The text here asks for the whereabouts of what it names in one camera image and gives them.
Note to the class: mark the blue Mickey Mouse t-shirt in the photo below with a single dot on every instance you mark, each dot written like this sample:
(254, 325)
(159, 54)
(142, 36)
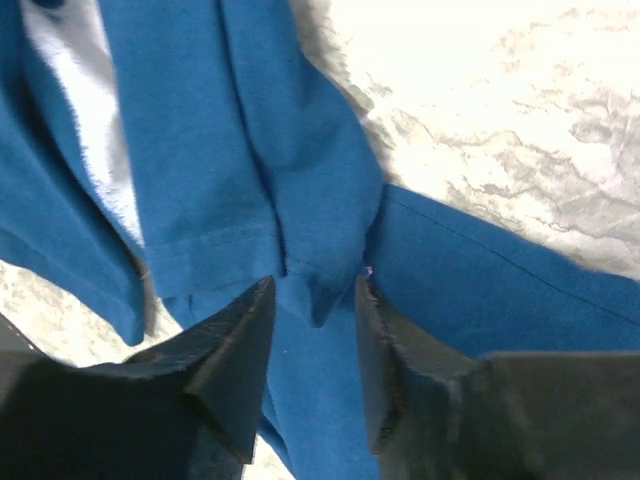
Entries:
(476, 161)

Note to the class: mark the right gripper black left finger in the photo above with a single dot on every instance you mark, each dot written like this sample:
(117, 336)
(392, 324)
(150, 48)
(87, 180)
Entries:
(186, 408)

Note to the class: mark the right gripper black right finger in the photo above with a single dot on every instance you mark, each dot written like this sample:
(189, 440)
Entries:
(433, 413)

